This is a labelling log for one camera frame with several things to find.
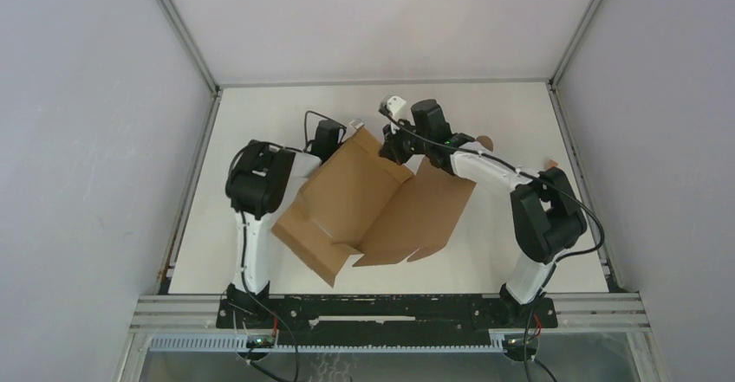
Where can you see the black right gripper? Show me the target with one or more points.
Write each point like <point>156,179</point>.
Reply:
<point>391,144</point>

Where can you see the brown cardboard box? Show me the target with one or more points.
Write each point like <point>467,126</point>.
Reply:
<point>360,204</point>

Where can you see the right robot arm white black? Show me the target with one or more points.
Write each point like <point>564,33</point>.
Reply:
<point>547,218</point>

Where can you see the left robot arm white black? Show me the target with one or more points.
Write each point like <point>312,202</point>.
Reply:
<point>261,183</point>

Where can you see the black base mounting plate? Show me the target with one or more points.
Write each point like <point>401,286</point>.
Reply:
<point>342,321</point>

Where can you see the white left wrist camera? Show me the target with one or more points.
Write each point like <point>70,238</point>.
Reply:
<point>356,124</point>

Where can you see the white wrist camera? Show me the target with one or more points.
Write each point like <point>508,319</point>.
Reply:
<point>356,124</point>
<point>394,107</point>

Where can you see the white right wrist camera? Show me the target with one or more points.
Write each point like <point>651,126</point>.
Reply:
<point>394,107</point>

